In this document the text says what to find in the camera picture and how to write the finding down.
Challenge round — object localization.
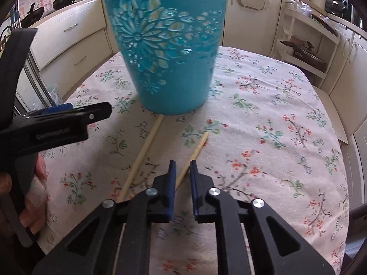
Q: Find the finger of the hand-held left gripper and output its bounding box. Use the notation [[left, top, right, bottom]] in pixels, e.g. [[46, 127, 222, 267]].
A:
[[23, 102, 112, 128]]

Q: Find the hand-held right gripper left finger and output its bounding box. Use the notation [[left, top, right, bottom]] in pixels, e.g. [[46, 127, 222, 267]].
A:
[[33, 160, 177, 275]]

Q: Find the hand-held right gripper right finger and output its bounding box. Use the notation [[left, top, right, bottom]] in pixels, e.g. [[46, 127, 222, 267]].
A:
[[190, 160, 336, 275]]

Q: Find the pale wooden chopstick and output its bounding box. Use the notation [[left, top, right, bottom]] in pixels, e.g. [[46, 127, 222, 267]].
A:
[[174, 132, 209, 190], [117, 115, 164, 202]]

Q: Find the teal perforated plastic basket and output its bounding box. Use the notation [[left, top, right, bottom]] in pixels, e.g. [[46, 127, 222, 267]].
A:
[[99, 0, 232, 116]]

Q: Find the person's left hand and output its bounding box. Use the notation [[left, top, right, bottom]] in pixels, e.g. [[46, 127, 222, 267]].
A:
[[0, 152, 49, 235]]

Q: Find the clear plastic bag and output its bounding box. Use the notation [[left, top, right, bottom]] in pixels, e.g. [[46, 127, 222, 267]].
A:
[[46, 84, 68, 106]]

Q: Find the cream drawer front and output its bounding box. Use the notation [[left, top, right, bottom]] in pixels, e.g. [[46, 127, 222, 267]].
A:
[[30, 0, 106, 67], [40, 30, 114, 83]]

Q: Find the floral tablecloth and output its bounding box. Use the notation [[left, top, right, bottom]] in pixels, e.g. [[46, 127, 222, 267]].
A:
[[37, 46, 352, 275]]

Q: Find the black frying pan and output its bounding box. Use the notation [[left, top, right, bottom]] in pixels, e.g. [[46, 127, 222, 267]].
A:
[[21, 3, 45, 28]]

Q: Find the cream cabinet door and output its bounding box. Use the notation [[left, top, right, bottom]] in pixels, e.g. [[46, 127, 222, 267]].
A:
[[225, 0, 283, 61]]

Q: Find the dark lidded pot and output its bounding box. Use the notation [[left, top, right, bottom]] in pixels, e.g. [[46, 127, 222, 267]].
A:
[[279, 36, 327, 66]]

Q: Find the white shelf rack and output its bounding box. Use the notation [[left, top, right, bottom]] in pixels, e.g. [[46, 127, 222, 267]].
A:
[[274, 4, 342, 88]]

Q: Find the cream side cabinet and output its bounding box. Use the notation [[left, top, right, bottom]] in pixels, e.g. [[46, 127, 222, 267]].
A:
[[312, 17, 367, 145]]

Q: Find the black oven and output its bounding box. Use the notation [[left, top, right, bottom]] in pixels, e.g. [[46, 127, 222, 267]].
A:
[[325, 0, 363, 32]]

